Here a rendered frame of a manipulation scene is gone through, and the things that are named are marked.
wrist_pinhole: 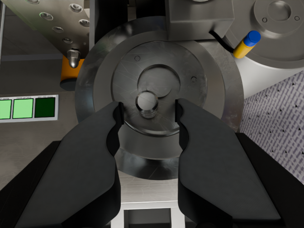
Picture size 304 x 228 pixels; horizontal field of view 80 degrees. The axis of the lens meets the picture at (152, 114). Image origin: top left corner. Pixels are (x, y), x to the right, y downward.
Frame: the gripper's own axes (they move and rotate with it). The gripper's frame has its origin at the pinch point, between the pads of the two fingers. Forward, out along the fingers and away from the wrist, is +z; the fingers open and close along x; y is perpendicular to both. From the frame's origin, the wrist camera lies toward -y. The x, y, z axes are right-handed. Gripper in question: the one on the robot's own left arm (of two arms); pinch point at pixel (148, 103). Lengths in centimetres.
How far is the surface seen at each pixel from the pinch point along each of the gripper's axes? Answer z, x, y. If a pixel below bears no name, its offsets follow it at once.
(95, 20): 9.6, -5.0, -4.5
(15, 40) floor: 226, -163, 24
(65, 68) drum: 169, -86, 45
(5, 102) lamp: 34, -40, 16
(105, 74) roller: 5.0, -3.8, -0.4
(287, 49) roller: 7.2, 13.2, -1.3
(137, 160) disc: 0.4, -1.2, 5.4
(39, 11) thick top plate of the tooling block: 30.5, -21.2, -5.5
